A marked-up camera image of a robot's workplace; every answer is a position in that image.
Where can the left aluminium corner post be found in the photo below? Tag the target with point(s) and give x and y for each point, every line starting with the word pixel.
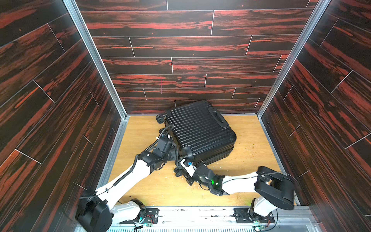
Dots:
pixel 83 30

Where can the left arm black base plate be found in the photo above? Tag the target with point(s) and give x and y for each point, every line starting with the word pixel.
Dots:
pixel 146 216

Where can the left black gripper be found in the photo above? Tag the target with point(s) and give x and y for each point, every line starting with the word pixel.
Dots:
pixel 173 151

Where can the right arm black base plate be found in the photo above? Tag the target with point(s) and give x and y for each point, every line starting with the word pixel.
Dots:
pixel 246 215

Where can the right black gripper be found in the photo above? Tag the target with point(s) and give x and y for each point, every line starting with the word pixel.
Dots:
pixel 183 167

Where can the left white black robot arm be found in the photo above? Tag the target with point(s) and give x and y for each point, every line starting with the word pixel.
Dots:
pixel 95 209

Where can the aluminium front rail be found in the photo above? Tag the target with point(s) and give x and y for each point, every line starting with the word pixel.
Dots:
pixel 221 219

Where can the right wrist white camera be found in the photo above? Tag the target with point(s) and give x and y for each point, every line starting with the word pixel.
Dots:
pixel 188 166

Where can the aluminium corner post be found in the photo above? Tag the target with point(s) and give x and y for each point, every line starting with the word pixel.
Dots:
pixel 302 39
pixel 83 30

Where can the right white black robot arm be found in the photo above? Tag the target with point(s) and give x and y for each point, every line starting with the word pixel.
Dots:
pixel 276 190

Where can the right aluminium corner post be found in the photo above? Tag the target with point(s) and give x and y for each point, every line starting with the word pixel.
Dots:
pixel 302 39

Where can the black hard-shell suitcase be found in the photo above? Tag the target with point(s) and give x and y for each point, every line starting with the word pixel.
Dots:
pixel 200 132

